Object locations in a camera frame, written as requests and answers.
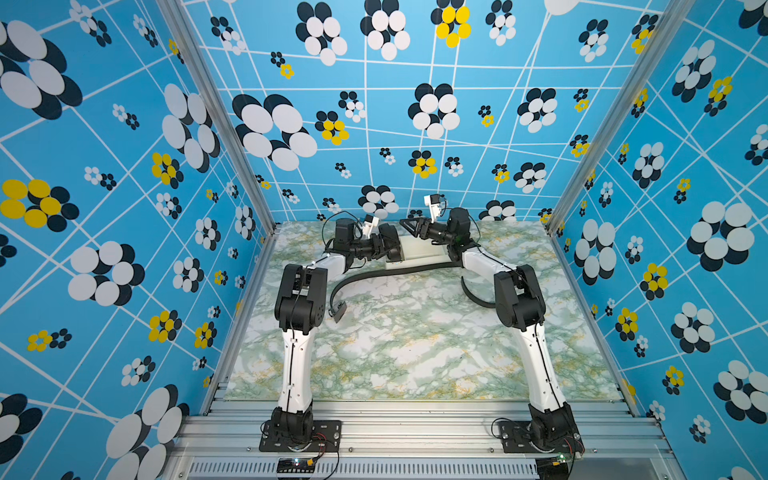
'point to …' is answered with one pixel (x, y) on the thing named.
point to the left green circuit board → (295, 465)
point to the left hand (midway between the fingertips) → (399, 244)
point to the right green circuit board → (553, 468)
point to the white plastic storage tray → (418, 251)
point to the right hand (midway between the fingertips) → (407, 220)
